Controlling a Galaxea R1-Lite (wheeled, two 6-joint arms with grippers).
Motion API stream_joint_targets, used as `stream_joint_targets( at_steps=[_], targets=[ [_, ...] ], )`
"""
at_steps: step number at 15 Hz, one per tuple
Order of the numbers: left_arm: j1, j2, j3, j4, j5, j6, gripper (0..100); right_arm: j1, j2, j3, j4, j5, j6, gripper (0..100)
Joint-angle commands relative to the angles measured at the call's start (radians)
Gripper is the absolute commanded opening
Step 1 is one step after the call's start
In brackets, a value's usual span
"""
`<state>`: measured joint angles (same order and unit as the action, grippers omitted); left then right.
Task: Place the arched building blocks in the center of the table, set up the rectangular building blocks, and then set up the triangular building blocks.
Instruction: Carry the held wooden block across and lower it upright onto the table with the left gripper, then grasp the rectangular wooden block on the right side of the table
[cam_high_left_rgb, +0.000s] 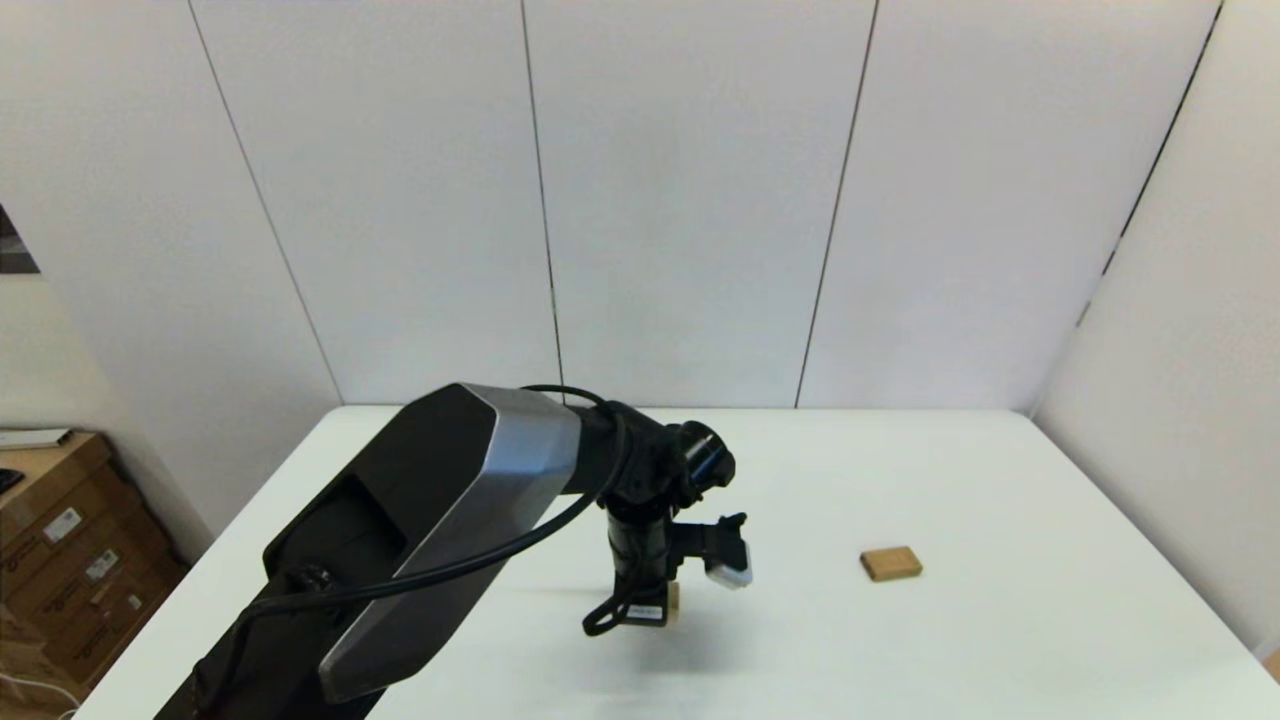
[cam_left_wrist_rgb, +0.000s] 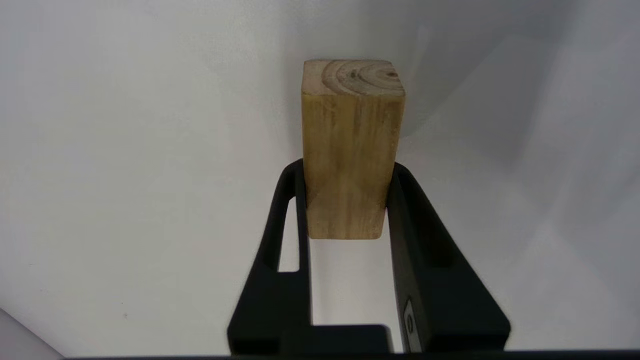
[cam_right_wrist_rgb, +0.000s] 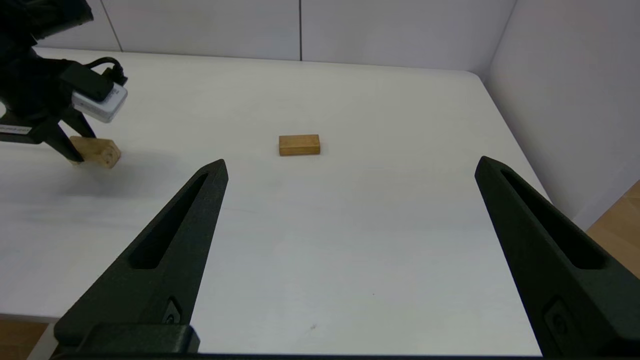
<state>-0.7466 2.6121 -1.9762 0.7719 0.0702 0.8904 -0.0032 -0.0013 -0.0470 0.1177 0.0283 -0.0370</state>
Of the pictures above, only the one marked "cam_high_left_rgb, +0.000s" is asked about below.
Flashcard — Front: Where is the rectangular wooden building block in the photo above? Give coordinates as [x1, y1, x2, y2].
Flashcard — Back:
[861, 546, 924, 583]

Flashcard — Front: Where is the brown labelled cardboard box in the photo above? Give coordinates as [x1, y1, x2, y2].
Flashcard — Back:
[0, 432, 141, 561]
[0, 505, 171, 613]
[20, 555, 191, 691]

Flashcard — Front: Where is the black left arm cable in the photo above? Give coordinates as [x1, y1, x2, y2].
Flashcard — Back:
[190, 384, 643, 716]

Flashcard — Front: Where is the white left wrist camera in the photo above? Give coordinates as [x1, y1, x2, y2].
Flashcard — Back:
[705, 515, 753, 589]

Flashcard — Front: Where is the thin white floor cable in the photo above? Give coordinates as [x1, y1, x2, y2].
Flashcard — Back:
[0, 672, 81, 720]

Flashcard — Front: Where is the dark wall picture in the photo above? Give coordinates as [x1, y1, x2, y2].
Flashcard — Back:
[0, 205, 41, 274]

